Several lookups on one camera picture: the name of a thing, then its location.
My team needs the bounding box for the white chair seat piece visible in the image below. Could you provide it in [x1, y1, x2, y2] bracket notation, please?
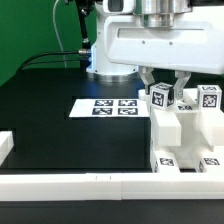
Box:
[149, 109, 224, 169]

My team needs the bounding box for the white left fence rail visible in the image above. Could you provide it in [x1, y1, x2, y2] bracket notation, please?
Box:
[0, 131, 14, 166]

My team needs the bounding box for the black cable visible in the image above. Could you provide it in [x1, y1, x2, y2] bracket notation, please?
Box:
[16, 49, 91, 73]

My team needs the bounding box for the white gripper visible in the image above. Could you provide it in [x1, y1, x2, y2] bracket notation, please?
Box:
[104, 14, 224, 100]

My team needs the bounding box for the white flat back plate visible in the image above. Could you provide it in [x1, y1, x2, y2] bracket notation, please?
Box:
[69, 99, 149, 118]

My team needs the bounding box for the white thin cable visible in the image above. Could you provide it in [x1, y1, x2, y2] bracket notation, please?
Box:
[52, 0, 69, 69]

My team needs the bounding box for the white front fence rail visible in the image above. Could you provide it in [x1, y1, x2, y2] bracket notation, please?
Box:
[0, 173, 224, 201]

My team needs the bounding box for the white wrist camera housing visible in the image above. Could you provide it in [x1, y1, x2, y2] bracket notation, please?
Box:
[103, 0, 135, 14]

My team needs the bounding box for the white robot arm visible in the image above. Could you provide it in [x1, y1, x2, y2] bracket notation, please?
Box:
[87, 0, 224, 91]

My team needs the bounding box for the white fence rail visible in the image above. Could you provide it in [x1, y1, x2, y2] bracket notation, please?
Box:
[0, 131, 14, 166]
[0, 173, 224, 201]

